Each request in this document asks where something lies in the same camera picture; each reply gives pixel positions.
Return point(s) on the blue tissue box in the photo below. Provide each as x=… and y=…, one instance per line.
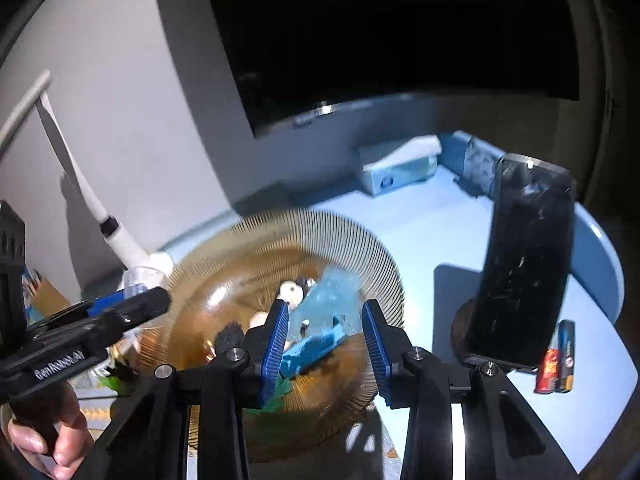
x=395, y=175

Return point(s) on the red battery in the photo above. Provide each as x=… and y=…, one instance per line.
x=547, y=372

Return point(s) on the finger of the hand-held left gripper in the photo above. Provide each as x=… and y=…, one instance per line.
x=107, y=304
x=140, y=305

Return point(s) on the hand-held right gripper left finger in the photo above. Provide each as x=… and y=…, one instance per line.
x=275, y=355

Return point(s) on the black monitor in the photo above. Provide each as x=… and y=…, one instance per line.
x=375, y=35

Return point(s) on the amber ribbed glass bowl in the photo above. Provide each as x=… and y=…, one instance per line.
x=240, y=250

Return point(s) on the person's left hand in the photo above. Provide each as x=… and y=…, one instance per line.
x=65, y=430

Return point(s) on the blue patterned box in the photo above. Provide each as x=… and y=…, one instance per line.
x=477, y=167

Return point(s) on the black smartphone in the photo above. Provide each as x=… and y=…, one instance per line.
x=525, y=260

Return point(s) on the bunch of coloured pencils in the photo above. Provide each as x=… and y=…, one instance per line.
x=31, y=285

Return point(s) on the black animal figurine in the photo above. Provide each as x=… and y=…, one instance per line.
x=292, y=292

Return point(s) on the dark green leaf toy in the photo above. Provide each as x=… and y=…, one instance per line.
x=272, y=394

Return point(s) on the black battery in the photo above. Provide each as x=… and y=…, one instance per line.
x=567, y=350

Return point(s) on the brown pencil holder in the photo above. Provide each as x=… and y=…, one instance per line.
x=47, y=300

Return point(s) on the round brown phone stand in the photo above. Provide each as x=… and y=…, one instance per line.
x=462, y=330

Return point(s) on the teal leaf toy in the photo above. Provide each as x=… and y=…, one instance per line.
x=335, y=295

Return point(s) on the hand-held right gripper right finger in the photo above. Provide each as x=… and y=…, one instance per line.
x=377, y=355

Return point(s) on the blue plastic toy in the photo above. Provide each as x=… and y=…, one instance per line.
x=312, y=350

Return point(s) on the white desk lamp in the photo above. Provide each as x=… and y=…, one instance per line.
x=67, y=160

